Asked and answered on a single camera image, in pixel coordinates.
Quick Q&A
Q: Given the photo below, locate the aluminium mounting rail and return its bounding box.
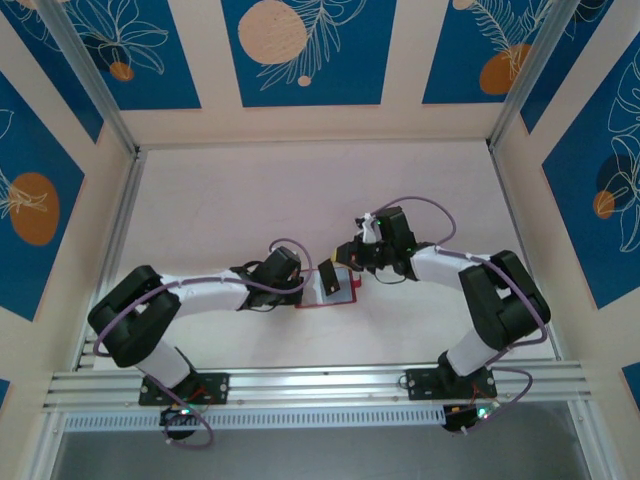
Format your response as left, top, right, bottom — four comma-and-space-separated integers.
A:
42, 360, 599, 412

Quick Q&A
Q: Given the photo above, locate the white slotted cable duct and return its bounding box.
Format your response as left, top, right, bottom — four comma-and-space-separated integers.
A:
63, 405, 449, 432

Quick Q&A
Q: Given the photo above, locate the black left controller board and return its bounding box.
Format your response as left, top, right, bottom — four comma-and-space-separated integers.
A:
159, 405, 204, 441

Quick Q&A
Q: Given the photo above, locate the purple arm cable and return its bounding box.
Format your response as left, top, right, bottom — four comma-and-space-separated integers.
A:
369, 194, 550, 436
93, 238, 315, 449

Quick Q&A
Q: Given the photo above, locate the black right controller board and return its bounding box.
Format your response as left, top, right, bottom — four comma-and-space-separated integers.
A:
442, 403, 501, 434

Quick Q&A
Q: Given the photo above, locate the red leather card holder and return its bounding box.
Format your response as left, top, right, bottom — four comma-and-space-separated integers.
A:
293, 267, 362, 311

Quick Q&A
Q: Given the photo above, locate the aluminium side rail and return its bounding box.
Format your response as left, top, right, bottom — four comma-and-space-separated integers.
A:
74, 148, 147, 371
487, 142, 564, 361

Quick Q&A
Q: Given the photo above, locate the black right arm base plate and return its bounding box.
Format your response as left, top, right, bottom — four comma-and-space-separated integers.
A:
405, 368, 497, 401

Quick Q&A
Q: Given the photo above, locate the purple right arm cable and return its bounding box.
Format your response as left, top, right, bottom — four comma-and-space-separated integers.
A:
369, 194, 550, 436

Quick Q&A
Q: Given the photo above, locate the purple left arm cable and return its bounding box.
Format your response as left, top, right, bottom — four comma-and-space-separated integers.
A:
93, 238, 315, 449

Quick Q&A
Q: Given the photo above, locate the aluminium corner post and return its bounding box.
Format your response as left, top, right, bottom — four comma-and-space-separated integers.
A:
37, 0, 140, 156
487, 0, 572, 151

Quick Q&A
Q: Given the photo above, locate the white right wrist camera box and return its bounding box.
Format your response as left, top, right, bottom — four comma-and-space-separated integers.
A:
355, 213, 377, 245

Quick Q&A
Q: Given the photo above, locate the black controller board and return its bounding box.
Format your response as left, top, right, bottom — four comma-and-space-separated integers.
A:
159, 405, 204, 441
442, 403, 501, 434

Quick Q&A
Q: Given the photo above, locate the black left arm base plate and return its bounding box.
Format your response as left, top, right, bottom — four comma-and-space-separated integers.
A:
138, 372, 230, 406

